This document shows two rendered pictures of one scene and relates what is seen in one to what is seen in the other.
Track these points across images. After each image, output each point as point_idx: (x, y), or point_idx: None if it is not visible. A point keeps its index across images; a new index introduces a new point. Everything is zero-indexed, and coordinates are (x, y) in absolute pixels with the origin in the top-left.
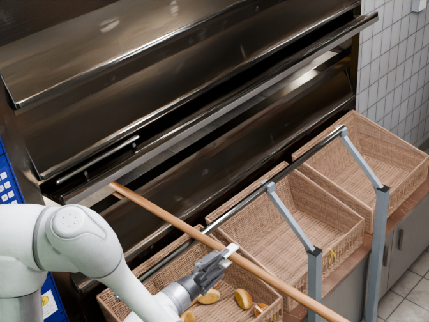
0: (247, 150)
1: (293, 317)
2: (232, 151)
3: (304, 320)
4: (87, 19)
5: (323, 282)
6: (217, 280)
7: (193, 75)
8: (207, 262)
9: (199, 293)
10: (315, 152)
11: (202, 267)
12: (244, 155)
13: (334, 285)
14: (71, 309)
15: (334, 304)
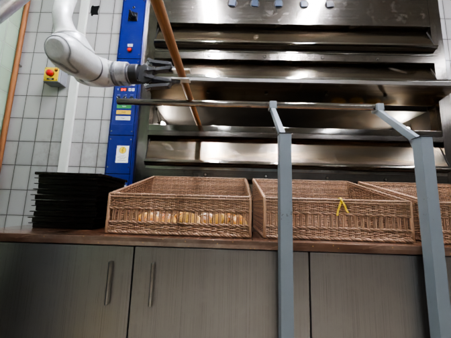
0: (307, 153)
1: (263, 239)
2: (292, 147)
3: (274, 248)
4: (206, 29)
5: (327, 241)
6: (161, 84)
7: (262, 75)
8: (156, 60)
9: (135, 70)
10: (333, 104)
11: (149, 60)
12: (303, 155)
13: (337, 243)
14: (138, 176)
15: (343, 286)
